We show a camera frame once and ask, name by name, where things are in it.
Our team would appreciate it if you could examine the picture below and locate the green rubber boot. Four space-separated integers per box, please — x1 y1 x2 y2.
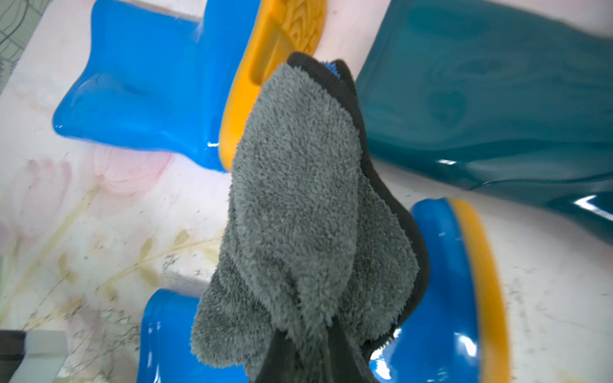
356 1 612 242

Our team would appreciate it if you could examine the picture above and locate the blue rubber boot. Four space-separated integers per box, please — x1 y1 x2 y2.
137 199 511 382
53 0 327 172

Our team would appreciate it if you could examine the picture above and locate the grey microfibre cloth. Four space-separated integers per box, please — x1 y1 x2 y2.
191 53 430 382

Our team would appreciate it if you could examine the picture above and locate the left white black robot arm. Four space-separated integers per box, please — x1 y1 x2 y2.
1 330 69 383

